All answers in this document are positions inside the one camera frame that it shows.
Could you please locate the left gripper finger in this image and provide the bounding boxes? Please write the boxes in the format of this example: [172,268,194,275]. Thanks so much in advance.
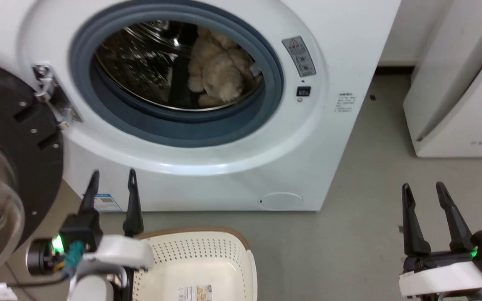
[77,170,100,216]
[123,168,145,237]

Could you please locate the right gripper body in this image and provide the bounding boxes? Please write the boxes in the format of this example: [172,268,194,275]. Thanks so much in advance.
[399,230,482,298]

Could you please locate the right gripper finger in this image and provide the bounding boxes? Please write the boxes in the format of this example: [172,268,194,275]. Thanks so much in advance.
[435,181,476,253]
[401,183,432,257]

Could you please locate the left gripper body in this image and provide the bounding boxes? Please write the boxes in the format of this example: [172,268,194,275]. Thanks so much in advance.
[59,211,154,270]

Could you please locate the paper label in basket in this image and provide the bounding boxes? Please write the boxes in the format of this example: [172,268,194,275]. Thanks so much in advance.
[177,285,213,301]

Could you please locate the cream perforated laundry basket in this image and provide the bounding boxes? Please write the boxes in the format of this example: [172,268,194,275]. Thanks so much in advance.
[129,227,258,301]

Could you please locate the beige plush toy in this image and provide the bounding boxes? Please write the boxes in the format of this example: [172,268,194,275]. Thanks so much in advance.
[187,27,263,107]

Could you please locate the white front-load washing machine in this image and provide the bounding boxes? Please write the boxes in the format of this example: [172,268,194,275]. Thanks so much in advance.
[0,0,403,212]

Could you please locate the blue and white energy label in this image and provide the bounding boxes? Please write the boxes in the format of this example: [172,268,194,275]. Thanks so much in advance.
[81,193,123,213]

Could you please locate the grey rubber door gasket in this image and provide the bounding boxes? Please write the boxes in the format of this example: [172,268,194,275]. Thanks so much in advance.
[69,3,285,148]

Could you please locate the black round washer door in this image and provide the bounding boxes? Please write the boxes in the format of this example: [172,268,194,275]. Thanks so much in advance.
[0,56,64,286]

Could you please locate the metal door hinge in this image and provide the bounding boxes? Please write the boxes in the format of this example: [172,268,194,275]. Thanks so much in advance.
[32,64,83,131]

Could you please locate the white box appliance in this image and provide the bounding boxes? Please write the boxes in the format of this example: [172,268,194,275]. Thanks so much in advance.
[403,0,482,159]

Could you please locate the shiny steel washer drum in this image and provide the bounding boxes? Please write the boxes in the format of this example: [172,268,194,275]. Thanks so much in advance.
[94,20,265,112]

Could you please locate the grey warning sticker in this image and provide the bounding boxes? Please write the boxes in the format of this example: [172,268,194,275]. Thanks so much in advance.
[282,36,317,78]

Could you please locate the thin black cable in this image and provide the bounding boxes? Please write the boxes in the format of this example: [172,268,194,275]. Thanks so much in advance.
[0,274,71,290]

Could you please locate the white cable tag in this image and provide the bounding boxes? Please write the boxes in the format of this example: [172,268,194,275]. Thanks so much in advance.
[0,283,19,301]

